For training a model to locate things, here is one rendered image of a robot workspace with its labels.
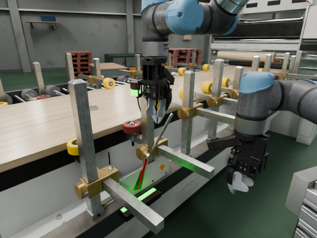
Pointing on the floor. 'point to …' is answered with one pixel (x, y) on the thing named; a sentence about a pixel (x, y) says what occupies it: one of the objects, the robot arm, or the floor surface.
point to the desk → (108, 70)
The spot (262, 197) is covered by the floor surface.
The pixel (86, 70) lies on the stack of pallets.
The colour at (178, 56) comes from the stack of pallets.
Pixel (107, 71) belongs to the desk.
